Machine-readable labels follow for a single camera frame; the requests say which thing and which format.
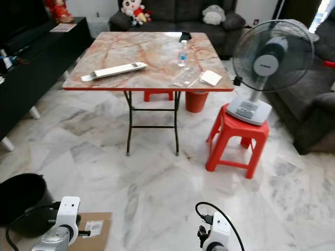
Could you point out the white tissue packet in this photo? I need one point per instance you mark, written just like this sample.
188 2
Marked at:
211 78

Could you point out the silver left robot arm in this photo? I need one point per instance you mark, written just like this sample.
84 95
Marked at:
52 241

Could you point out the marble top folding table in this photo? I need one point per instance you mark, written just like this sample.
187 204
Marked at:
136 52

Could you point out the long white flat box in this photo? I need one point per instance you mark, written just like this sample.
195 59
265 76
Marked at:
115 70

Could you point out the cartoon boy plush doll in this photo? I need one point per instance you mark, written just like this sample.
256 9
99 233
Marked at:
135 11

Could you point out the black rubbish bin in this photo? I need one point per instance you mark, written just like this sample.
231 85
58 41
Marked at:
26 201

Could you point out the small black phone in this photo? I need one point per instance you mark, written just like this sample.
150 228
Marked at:
185 36

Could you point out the pink paper sheet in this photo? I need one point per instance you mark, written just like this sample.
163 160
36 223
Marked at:
63 27

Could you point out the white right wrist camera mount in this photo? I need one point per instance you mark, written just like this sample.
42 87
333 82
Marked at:
220 230

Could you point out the red festive doll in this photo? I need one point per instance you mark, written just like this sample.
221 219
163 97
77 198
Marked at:
58 10

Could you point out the clear plastic wrapper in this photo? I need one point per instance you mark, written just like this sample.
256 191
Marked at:
185 77

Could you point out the dark grey sofa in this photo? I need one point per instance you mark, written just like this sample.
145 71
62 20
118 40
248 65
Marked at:
178 20

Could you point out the dark grey armchair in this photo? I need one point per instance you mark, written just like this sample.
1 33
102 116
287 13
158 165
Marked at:
306 110

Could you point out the red plastic stool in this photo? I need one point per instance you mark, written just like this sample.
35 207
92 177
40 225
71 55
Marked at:
241 128
157 95

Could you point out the red plastic bucket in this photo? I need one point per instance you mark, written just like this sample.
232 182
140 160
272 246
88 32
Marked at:
197 101

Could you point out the small white bottle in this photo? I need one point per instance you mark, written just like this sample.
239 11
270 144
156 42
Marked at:
7 61

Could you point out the clear plastic water bottle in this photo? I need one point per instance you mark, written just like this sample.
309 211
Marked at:
182 56

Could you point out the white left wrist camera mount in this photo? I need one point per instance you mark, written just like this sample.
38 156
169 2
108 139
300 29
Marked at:
69 212

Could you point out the black low tv cabinet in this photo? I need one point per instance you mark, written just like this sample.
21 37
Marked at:
42 68

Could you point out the grey electric desk fan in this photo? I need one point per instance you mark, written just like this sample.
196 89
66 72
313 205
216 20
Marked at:
266 64

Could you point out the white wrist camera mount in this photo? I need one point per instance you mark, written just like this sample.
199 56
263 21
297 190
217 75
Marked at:
69 212
220 230

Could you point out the grey round plush toy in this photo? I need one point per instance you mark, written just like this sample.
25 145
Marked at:
213 15

